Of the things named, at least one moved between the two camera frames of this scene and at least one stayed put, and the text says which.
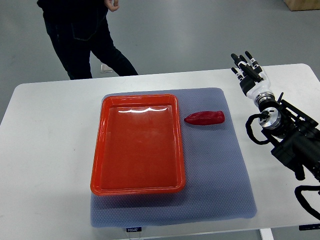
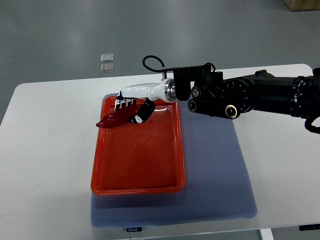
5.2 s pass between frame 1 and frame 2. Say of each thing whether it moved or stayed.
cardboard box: stayed
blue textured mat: stayed
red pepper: moved
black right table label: stayed
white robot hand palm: moved
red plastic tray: stayed
